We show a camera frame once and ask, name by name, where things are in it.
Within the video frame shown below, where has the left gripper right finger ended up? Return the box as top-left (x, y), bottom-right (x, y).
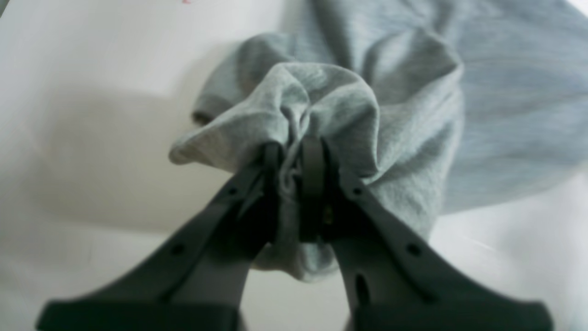
top-left (300, 137), bottom-right (554, 331)

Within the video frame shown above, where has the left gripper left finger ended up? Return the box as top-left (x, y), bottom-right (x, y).
top-left (36, 143), bottom-right (282, 331)

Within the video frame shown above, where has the grey T-shirt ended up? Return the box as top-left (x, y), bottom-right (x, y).
top-left (170, 0), bottom-right (588, 282)

